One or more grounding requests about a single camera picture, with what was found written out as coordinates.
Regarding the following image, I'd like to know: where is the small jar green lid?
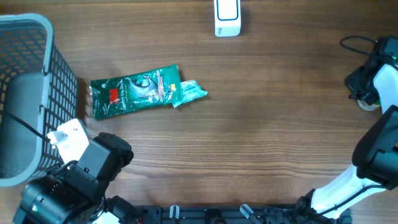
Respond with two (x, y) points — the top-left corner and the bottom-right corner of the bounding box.
(358, 100), (381, 111)

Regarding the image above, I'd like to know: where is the light blue tissue pack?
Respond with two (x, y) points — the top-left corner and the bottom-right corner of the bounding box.
(172, 80), (208, 108)

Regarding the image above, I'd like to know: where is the green snack bag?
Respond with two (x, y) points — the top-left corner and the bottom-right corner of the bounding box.
(90, 65), (182, 119)

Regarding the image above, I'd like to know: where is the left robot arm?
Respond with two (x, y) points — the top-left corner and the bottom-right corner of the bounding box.
(12, 133), (139, 223)

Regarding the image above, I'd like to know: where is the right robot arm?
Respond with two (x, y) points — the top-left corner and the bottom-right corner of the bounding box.
(291, 35), (397, 223)

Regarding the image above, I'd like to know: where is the white barcode scanner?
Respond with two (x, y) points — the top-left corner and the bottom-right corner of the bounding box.
(213, 0), (241, 37)

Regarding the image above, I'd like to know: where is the grey plastic shopping basket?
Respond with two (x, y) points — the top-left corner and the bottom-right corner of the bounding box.
(1, 14), (78, 187)

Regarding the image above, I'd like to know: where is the black left camera cable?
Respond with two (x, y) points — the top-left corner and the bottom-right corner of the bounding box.
(0, 110), (52, 141)

